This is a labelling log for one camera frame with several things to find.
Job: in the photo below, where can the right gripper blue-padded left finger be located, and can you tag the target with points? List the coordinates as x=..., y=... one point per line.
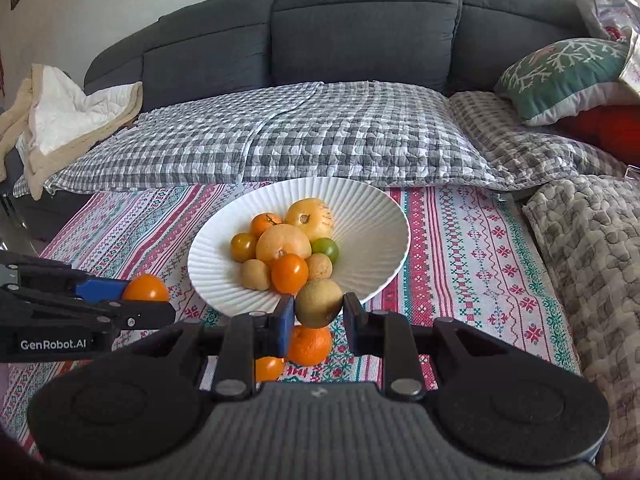
x=245, y=339

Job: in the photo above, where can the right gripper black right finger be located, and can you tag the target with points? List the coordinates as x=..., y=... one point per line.
x=390, y=337

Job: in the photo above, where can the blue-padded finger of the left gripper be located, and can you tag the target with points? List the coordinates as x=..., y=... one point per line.
x=100, y=289

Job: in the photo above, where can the orange tomato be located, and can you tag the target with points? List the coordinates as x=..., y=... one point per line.
x=289, y=274
x=243, y=247
x=146, y=287

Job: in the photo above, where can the orange mandarin with stem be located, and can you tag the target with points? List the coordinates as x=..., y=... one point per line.
x=309, y=346

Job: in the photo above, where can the small brown kiwi fruit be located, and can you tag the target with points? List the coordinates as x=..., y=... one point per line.
x=318, y=303

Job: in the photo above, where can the small green lime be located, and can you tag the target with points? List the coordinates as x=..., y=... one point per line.
x=326, y=246

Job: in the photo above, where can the large orange mandarin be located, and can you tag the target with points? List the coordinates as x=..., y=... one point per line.
x=263, y=222

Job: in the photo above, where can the large yellow pear with stem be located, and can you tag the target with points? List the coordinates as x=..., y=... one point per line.
x=313, y=217

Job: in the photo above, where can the yellow fruit at left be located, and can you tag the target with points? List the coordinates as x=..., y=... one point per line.
x=255, y=274

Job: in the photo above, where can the small tan fruit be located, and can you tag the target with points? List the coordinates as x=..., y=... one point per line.
x=320, y=267

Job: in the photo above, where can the white ribbed ceramic plate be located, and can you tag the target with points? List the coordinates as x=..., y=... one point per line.
x=370, y=230

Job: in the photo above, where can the beige white folded blanket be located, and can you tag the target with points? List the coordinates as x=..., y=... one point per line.
x=55, y=122

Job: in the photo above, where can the grey white checkered pillow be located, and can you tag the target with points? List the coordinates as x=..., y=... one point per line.
x=376, y=132

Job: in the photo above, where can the brown grey checkered quilt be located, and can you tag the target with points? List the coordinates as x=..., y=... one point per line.
x=585, y=216

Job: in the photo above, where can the red cushion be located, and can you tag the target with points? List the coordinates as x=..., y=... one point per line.
x=613, y=129

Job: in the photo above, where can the dark grey sofa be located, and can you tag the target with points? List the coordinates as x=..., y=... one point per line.
x=224, y=46

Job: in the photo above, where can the green snowflake cushion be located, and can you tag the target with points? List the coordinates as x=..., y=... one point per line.
x=566, y=78

